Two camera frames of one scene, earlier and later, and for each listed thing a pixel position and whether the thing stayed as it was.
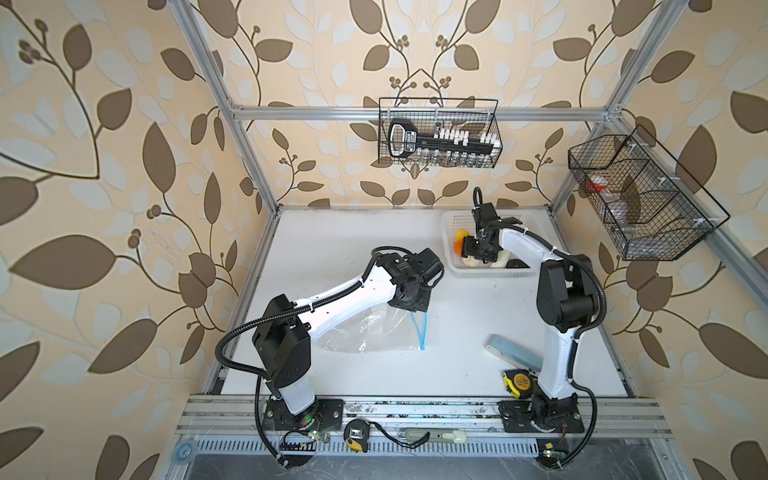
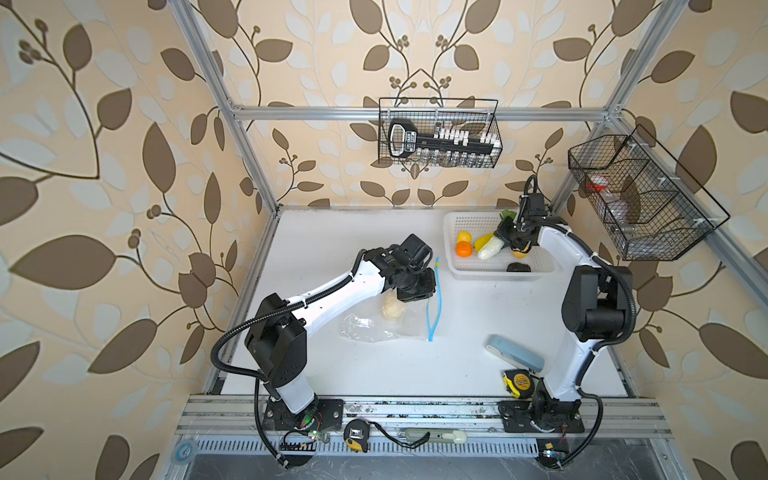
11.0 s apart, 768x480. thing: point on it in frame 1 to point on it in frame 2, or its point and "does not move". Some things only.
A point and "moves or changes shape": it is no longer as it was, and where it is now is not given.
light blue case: (515, 352) does not move
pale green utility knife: (436, 435) does not move
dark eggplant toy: (516, 263) does not move
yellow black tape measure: (518, 382) does not move
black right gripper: (468, 250) to (501, 231)
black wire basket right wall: (651, 207) does not move
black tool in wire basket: (404, 141) does not move
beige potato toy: (470, 261) to (392, 308)
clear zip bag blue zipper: (374, 327) moves or changes shape
